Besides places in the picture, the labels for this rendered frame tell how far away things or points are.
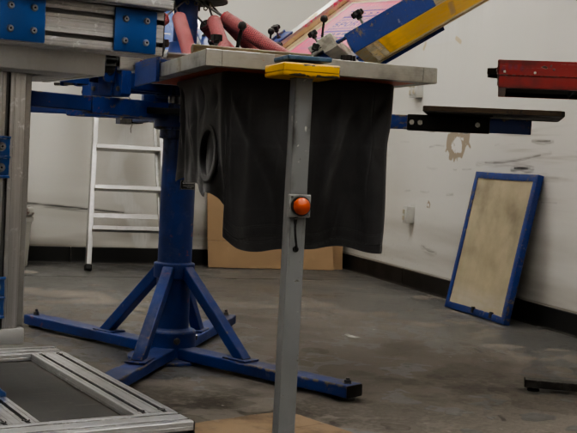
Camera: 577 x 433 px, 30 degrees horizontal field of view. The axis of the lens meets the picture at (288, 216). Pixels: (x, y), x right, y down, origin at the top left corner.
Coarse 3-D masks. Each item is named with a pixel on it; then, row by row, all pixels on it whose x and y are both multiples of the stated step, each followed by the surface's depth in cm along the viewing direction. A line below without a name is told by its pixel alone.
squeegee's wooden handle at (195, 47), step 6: (192, 48) 303; (198, 48) 303; (204, 48) 304; (210, 48) 304; (216, 48) 305; (222, 48) 305; (228, 48) 306; (234, 48) 307; (240, 48) 307; (246, 48) 308; (282, 54) 311; (294, 54) 312; (300, 54) 313; (306, 54) 314
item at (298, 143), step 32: (288, 64) 226; (320, 64) 228; (288, 128) 234; (288, 160) 234; (288, 192) 233; (288, 224) 233; (288, 256) 233; (288, 288) 234; (288, 320) 234; (288, 352) 235; (288, 384) 235; (288, 416) 236
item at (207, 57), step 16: (160, 64) 290; (176, 64) 271; (192, 64) 255; (208, 64) 244; (224, 64) 245; (240, 64) 247; (256, 64) 248; (336, 64) 254; (352, 64) 256; (368, 64) 257; (384, 64) 258; (160, 80) 302; (384, 80) 261; (400, 80) 260; (416, 80) 261; (432, 80) 263
